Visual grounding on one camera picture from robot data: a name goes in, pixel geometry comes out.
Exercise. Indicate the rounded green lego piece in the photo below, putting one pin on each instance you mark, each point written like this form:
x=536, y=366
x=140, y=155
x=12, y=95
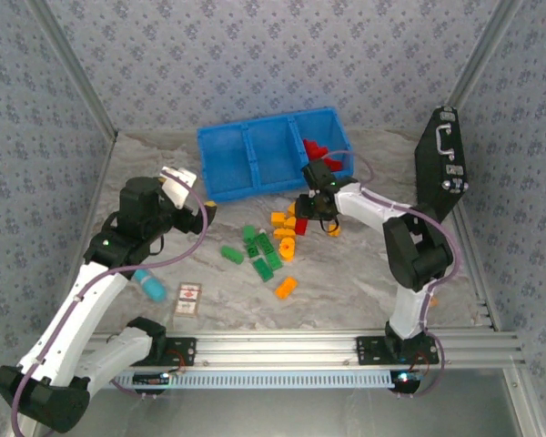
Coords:
x=232, y=255

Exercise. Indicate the yellow lego with red dot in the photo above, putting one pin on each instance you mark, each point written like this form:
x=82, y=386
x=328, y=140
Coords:
x=286, y=249

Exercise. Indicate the long green lego brick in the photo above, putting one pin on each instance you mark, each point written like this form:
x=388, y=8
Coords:
x=262, y=270
x=264, y=243

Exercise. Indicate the long orange lego brick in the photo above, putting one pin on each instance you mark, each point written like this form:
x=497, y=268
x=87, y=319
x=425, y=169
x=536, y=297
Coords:
x=286, y=287

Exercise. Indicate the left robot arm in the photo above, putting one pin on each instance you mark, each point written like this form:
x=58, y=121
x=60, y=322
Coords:
x=73, y=318

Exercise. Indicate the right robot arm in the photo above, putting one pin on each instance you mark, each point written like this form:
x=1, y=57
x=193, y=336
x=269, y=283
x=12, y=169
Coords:
x=368, y=207

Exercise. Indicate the blue three-compartment plastic bin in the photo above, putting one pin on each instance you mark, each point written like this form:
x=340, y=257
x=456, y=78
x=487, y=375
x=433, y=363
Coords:
x=273, y=159

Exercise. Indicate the light blue capsule toy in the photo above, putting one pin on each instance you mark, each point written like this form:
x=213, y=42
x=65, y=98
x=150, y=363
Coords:
x=152, y=287

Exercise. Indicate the red-patterned card box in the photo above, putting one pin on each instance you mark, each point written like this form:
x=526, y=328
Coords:
x=187, y=300

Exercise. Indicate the small circuit board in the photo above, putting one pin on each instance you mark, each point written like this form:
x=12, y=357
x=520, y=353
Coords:
x=407, y=377
x=151, y=378

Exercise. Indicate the grey metal lower panel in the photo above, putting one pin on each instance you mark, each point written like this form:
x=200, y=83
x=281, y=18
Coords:
x=277, y=414

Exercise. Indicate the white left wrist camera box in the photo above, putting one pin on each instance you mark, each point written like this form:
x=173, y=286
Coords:
x=177, y=186

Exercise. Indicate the aluminium front rail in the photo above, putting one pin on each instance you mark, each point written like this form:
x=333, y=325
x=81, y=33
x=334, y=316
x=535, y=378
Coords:
x=277, y=348

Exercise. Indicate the aluminium frame post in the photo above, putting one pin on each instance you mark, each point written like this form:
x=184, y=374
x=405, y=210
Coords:
x=486, y=54
x=77, y=68

